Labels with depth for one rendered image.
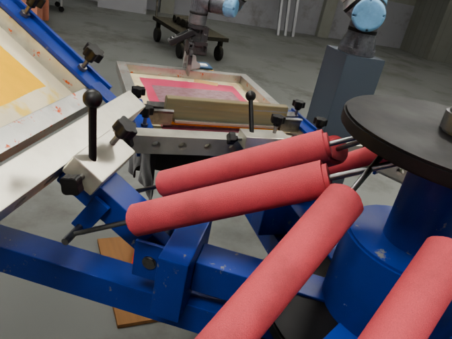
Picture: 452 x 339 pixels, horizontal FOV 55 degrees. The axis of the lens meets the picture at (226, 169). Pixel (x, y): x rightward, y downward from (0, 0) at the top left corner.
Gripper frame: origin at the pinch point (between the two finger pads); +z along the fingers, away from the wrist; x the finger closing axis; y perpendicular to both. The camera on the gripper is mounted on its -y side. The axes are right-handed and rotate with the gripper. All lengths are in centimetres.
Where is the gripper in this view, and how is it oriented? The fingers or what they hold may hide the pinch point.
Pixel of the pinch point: (185, 70)
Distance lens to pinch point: 195.7
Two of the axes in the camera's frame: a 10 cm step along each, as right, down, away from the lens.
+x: -3.0, -4.8, 8.3
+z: -1.8, 8.8, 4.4
